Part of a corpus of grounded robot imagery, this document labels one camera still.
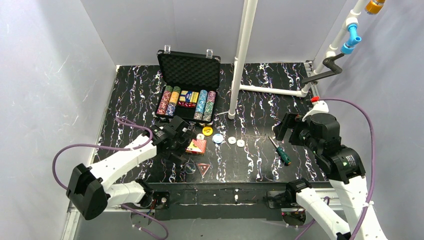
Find black poker set case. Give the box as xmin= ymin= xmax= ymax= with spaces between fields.
xmin=155 ymin=46 xmax=221 ymax=124

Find white PVC pipe frame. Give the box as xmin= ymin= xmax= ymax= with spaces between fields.
xmin=226 ymin=0 xmax=368 ymax=120

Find triangular all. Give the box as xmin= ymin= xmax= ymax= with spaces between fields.
xmin=196 ymin=163 xmax=211 ymax=176

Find dark blue poker chip stack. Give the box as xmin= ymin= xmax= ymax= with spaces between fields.
xmin=165 ymin=103 xmax=176 ymax=117

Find white one poker chip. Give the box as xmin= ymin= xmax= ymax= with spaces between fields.
xmin=236 ymin=139 xmax=245 ymax=148
xmin=227 ymin=136 xmax=237 ymax=145

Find purple poker chip stack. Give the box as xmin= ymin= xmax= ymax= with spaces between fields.
xmin=206 ymin=91 xmax=217 ymax=105

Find green handle screwdriver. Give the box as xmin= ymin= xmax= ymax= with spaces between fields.
xmin=268 ymin=136 xmax=291 ymax=166

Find light blue poker chip stack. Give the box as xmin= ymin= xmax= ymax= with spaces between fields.
xmin=195 ymin=89 xmax=208 ymax=114

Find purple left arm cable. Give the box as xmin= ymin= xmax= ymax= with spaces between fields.
xmin=51 ymin=116 xmax=170 ymax=240

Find blue pipe fitting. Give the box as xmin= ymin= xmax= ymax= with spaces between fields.
xmin=340 ymin=23 xmax=362 ymax=55

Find red dice row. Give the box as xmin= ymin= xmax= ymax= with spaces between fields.
xmin=177 ymin=101 xmax=197 ymax=109

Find blue small blind button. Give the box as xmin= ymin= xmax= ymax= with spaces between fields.
xmin=212 ymin=133 xmax=224 ymax=144

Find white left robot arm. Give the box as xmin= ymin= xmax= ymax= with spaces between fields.
xmin=66 ymin=116 xmax=196 ymax=220

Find orange pipe fitting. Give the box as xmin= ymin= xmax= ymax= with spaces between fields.
xmin=364 ymin=0 xmax=385 ymax=15

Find blue yellow card deck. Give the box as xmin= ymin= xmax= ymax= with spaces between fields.
xmin=178 ymin=90 xmax=200 ymax=103

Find red poker chip stack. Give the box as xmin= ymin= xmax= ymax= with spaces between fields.
xmin=156 ymin=91 xmax=172 ymax=115

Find red playing card deck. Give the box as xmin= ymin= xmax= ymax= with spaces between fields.
xmin=185 ymin=139 xmax=207 ymax=155

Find white-grey poker chip stack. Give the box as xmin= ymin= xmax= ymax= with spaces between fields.
xmin=202 ymin=114 xmax=212 ymax=123
xmin=193 ymin=112 xmax=203 ymax=121

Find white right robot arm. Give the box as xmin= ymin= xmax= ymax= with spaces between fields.
xmin=266 ymin=97 xmax=386 ymax=240

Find clear dealer button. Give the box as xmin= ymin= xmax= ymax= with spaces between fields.
xmin=184 ymin=162 xmax=196 ymax=175

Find yellow poker chip stack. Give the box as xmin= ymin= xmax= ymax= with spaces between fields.
xmin=168 ymin=91 xmax=180 ymax=107

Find yellow big blind button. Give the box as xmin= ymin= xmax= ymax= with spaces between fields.
xmin=202 ymin=126 xmax=213 ymax=136

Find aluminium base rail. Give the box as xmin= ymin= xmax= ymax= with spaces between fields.
xmin=61 ymin=188 xmax=349 ymax=240

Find black clamp handle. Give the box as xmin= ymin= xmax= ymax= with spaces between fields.
xmin=301 ymin=52 xmax=345 ymax=85

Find olive green poker chip stack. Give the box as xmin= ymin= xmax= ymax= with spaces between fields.
xmin=172 ymin=86 xmax=181 ymax=94
xmin=164 ymin=85 xmax=173 ymax=94

